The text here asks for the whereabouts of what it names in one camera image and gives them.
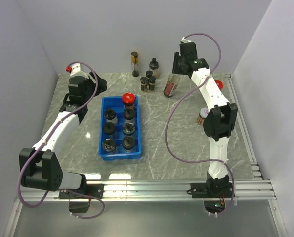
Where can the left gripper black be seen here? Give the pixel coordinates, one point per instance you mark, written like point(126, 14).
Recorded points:
point(101, 86)

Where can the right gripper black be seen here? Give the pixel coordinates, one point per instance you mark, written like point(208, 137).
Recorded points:
point(176, 70)

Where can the tall clear sauce bottle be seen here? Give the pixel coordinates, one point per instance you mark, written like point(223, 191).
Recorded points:
point(171, 85)

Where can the red lid jar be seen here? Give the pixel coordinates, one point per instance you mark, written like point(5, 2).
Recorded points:
point(219, 84)
point(128, 100)

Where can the black cap bottle back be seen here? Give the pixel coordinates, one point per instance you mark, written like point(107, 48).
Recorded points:
point(109, 129)

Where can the black cap bottle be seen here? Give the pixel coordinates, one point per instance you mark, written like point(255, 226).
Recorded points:
point(109, 129)
point(128, 129)

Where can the black cap bottle front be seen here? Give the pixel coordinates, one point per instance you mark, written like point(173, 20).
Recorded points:
point(128, 129)

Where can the blue divided plastic bin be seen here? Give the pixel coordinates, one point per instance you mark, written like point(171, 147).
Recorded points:
point(115, 102)

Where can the shaker jar white powder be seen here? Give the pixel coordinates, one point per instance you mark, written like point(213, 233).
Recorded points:
point(109, 146)

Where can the knob lid jar white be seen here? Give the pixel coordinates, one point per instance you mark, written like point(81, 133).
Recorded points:
point(128, 144)

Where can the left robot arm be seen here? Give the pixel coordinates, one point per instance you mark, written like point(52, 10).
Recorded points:
point(39, 165)

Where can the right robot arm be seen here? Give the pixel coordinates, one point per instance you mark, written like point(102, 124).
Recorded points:
point(219, 122)

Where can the small spice jar right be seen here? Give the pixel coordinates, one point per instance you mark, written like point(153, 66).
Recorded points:
point(152, 81)

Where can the small spice jar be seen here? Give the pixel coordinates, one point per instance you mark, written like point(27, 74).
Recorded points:
point(149, 73)
point(143, 84)
point(152, 81)

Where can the small spice jar back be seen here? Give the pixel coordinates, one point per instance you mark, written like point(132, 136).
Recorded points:
point(149, 73)

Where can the small spice jar left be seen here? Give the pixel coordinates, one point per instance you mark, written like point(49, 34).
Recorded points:
point(143, 84)

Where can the tall yellow black grinder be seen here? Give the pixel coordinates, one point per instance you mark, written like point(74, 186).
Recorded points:
point(134, 64)

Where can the white lid spice jar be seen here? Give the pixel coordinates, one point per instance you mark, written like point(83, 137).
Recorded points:
point(202, 115)

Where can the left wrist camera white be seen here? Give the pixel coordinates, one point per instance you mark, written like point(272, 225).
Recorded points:
point(75, 69)

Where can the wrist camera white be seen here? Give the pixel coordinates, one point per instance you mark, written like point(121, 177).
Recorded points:
point(75, 69)
point(184, 40)

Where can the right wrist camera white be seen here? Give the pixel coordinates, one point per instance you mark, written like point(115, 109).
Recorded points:
point(184, 40)

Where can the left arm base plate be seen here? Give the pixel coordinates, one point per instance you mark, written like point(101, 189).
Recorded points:
point(94, 190)

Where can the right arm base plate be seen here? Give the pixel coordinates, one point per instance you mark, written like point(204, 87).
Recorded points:
point(198, 191)

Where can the aluminium front rail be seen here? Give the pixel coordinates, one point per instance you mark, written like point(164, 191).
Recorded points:
point(175, 190)

